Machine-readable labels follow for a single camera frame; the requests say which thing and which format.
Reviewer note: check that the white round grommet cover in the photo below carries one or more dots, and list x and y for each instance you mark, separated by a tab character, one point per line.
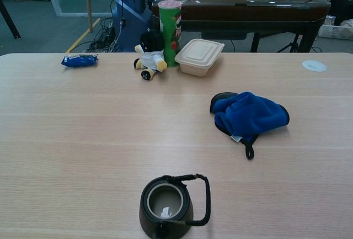
314	66

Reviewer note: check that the dark wood mahjong table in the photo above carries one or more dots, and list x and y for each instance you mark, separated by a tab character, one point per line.
248	12

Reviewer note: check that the wooden pole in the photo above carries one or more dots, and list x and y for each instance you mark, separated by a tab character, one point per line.
88	7

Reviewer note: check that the blue machine base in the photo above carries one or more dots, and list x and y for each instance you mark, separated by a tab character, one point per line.
132	7

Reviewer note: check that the black white plush penguin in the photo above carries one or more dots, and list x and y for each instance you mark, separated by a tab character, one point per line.
151	57

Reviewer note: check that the blue cookie packet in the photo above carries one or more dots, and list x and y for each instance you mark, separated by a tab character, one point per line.
78	60

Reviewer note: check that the green Pringles can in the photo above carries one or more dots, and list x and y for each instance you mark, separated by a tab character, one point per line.
168	29

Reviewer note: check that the black table leg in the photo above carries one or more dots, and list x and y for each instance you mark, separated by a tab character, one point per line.
11	23

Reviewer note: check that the white plastic crate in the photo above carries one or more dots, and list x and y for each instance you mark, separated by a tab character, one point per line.
335	32

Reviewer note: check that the black bag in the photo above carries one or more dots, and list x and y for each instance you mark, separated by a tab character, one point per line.
342	8

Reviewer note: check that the blue microfibre cloth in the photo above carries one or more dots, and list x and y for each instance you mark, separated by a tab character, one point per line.
248	114

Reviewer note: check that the black tripod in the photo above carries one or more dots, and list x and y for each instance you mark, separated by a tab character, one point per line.
289	46

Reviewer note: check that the beige lidded takeout container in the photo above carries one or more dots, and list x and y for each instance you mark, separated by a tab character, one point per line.
198	57

